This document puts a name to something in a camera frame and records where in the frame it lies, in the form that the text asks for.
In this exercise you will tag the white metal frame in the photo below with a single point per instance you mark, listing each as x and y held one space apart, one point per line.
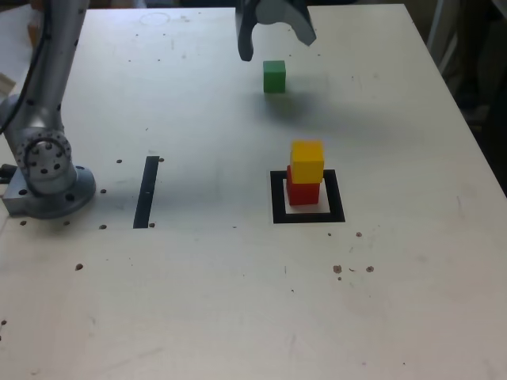
435 29

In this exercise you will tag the green cube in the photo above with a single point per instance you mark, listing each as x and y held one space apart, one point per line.
274 77

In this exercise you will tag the red cube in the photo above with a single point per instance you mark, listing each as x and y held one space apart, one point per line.
303 194

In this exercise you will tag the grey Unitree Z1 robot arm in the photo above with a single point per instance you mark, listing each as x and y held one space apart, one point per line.
51 79

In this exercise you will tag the black tape square outline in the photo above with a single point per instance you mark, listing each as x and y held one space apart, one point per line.
309 217

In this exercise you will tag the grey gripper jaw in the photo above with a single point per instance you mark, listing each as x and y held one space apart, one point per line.
293 14
245 35

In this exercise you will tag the orange box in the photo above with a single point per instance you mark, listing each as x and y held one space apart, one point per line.
33 33

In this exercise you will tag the yellow cube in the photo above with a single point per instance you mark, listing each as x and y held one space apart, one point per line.
307 162

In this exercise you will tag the black tape strip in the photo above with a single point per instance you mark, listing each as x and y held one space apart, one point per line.
143 206

